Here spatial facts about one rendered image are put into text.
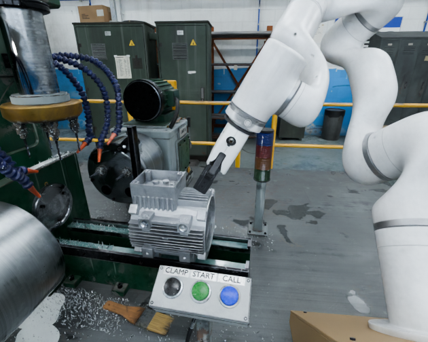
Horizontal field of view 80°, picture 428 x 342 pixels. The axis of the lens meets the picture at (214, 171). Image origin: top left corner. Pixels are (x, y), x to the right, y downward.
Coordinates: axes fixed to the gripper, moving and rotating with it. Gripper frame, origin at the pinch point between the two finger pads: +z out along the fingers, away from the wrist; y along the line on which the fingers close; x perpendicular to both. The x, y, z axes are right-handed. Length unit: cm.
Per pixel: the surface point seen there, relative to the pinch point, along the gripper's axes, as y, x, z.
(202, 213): -0.4, -3.7, 8.2
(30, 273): -23.1, 19.0, 24.0
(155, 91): 55, 37, 5
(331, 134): 485, -186, 15
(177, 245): -2.5, -2.9, 19.0
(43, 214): 2, 35, 39
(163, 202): 0.8, 5.9, 12.4
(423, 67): 492, -238, -162
